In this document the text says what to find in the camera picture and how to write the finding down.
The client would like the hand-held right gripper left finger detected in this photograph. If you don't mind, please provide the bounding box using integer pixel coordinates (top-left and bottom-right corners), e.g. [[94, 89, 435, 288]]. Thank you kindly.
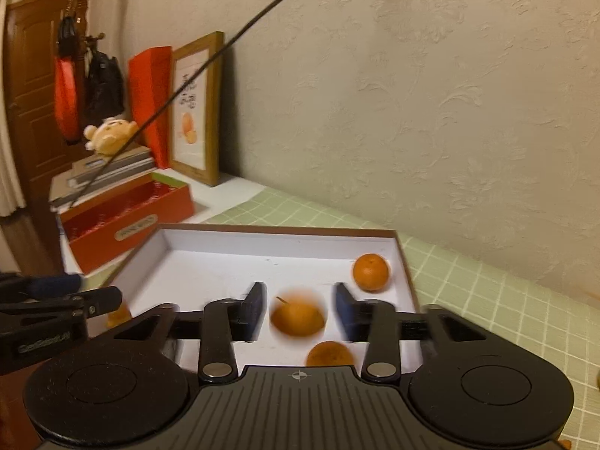
[[110, 281, 269, 384]]

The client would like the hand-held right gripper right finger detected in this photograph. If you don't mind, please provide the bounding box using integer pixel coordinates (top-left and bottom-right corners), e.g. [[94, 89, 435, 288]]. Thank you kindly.
[[333, 282, 489, 384]]

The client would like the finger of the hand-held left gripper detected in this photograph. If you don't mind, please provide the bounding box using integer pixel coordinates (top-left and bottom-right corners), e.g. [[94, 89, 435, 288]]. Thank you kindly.
[[0, 286, 123, 328], [0, 271, 86, 299]]

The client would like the orange mandarin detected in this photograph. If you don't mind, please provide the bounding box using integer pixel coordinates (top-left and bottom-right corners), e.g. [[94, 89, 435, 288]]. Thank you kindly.
[[306, 340, 357, 367], [269, 288, 327, 338], [105, 302, 133, 330], [352, 253, 391, 291]]

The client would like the brown cardboard box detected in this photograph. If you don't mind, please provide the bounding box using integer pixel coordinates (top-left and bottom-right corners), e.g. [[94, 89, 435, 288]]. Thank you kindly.
[[105, 223, 422, 376]]

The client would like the red open box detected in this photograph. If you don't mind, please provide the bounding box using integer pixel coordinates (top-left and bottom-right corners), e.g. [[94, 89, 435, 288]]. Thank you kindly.
[[58, 172, 195, 275]]

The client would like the grey flat box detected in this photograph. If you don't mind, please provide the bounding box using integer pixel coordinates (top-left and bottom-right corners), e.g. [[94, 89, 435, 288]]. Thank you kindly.
[[49, 169, 155, 207]]

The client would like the white curtain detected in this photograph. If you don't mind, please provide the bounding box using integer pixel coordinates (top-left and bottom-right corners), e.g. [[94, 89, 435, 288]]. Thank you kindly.
[[0, 0, 26, 219]]

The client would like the green checked tablecloth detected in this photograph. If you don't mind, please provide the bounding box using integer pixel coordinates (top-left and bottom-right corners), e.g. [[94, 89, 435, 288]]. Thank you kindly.
[[204, 185, 600, 450]]

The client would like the grey digital scale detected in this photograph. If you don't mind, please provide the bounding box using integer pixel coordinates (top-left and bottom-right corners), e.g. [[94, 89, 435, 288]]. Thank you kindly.
[[70, 144, 155, 183]]

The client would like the yellow plush toy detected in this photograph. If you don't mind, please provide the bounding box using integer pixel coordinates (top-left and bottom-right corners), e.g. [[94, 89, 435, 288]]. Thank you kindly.
[[83, 117, 139, 155]]

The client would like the brown wooden door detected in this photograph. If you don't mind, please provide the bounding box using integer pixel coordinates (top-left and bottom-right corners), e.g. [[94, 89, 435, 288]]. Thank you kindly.
[[2, 0, 87, 212]]

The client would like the red hanging bag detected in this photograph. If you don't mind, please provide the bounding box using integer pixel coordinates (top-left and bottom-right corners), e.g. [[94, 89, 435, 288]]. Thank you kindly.
[[54, 54, 81, 146]]

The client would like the black hanging bag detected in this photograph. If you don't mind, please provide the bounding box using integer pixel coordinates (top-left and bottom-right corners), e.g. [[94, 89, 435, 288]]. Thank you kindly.
[[84, 49, 126, 125]]

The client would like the red paper bag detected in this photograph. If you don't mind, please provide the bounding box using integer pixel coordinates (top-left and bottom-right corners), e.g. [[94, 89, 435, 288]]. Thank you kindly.
[[129, 46, 173, 170]]

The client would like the small black pouch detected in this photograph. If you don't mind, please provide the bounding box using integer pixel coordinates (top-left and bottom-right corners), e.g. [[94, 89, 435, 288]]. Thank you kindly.
[[57, 16, 80, 57]]

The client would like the wooden coat rack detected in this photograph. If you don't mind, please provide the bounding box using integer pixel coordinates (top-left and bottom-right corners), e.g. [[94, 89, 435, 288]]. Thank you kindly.
[[61, 0, 113, 57]]

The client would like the wooden picture frame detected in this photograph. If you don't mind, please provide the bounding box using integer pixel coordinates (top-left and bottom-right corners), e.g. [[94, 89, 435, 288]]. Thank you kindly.
[[168, 31, 225, 187]]

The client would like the black power cable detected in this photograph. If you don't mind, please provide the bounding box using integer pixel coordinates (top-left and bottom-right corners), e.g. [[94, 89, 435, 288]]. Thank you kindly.
[[70, 0, 331, 207]]

